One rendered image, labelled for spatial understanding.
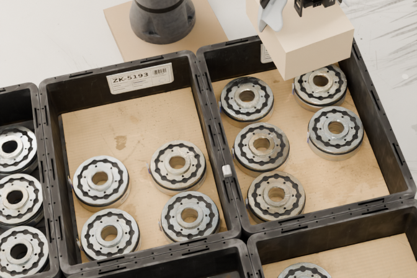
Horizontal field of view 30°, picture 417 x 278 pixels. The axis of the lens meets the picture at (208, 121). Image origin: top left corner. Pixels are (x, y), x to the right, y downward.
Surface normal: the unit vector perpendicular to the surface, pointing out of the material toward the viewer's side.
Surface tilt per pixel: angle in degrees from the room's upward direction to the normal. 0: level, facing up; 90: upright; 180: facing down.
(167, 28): 72
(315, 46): 90
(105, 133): 0
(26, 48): 0
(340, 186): 0
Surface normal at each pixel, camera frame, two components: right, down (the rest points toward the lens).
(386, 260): -0.05, -0.55
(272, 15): -0.82, 0.01
